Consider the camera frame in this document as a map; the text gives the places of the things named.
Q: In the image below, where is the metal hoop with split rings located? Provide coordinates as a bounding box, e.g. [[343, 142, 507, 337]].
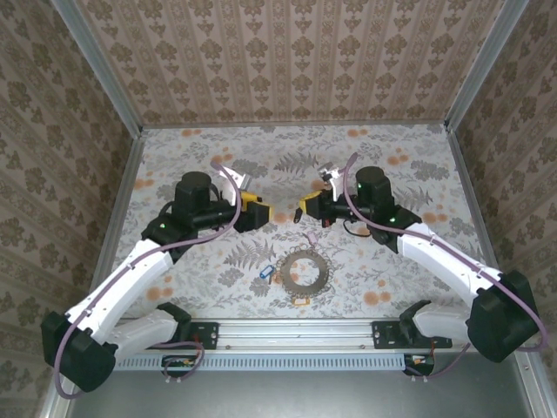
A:
[[272, 246, 335, 302]]

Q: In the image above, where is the floral patterned table cover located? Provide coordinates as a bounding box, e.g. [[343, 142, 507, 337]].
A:
[[93, 124, 500, 326]]

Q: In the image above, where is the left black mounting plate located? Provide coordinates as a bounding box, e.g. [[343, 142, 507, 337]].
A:
[[185, 320, 219, 349]]

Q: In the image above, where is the black mounting plate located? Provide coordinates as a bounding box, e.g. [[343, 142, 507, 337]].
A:
[[372, 320, 410, 349], [185, 320, 219, 349]]

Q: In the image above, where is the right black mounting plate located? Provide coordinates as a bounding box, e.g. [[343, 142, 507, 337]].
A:
[[372, 320, 410, 349]]

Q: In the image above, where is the small electronics board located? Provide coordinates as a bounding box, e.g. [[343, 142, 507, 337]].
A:
[[164, 355, 198, 371], [407, 354, 436, 372]]

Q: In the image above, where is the aluminium side rail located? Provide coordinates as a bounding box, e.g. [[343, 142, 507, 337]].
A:
[[38, 128, 147, 418], [444, 125, 554, 418]]

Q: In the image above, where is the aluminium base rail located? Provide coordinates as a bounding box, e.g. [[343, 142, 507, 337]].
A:
[[145, 319, 453, 353]]

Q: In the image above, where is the white slotted cable duct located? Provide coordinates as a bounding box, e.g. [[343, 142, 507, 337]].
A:
[[112, 350, 436, 374]]

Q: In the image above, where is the aluminium corner post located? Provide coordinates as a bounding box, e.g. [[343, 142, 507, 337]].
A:
[[49, 0, 144, 134], [443, 0, 531, 131]]

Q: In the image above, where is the grey metal base plate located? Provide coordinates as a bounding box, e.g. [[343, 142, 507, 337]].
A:
[[56, 352, 540, 418]]

